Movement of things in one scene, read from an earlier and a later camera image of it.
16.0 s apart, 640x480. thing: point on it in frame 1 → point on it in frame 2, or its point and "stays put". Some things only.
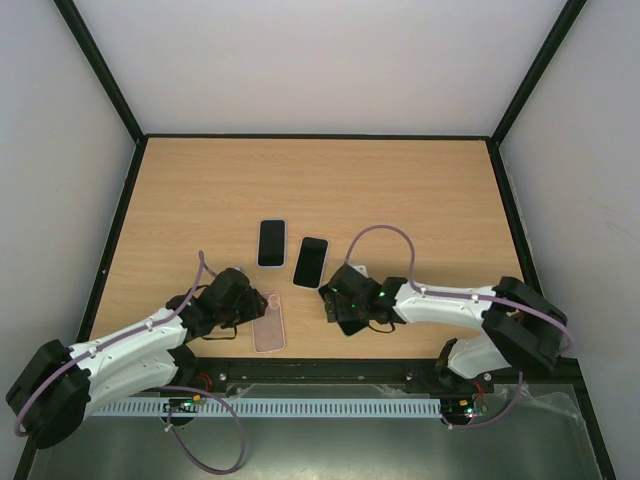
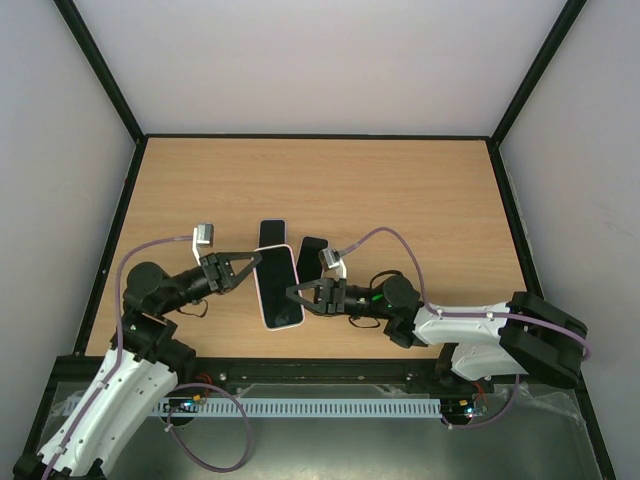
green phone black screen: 351,326 → 276,272
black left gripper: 253,307 → 219,272
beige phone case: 310,263 stays put
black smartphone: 272,243 stays put
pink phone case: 267,330 → 274,275
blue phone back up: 310,265 stays put
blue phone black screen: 272,240 stays put
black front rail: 324,371 stays put
